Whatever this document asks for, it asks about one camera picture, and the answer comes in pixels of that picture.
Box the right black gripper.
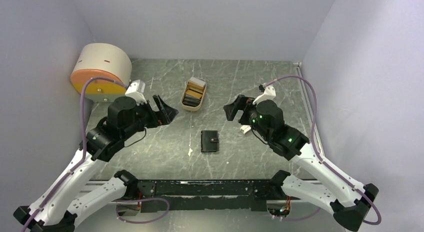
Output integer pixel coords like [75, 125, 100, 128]
[223, 94, 271, 142]

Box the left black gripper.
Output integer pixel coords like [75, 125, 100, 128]
[122, 94, 179, 140]

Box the beige wooden card tray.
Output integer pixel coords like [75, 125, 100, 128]
[180, 77, 208, 112]

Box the black leather card holder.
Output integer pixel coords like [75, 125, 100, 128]
[200, 130, 219, 153]

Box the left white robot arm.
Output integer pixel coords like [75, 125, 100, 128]
[13, 95, 178, 231]

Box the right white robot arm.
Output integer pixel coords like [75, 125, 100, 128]
[223, 95, 379, 231]

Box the small white wooden block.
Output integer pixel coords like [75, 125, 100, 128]
[240, 125, 252, 135]

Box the round pastel drawer box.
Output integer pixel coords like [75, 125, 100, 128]
[70, 43, 132, 102]

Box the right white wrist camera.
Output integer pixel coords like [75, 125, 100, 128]
[253, 85, 276, 105]

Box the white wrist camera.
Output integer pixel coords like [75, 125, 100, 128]
[253, 85, 276, 105]
[125, 80, 147, 105]

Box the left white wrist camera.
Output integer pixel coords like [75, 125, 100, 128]
[125, 80, 147, 105]

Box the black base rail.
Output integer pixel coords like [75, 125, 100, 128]
[121, 179, 287, 212]

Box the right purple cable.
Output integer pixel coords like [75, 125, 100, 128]
[258, 75, 382, 226]

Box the purple cable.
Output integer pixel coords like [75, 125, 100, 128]
[19, 77, 170, 232]
[258, 75, 382, 226]

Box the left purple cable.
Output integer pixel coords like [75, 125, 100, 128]
[19, 77, 170, 232]

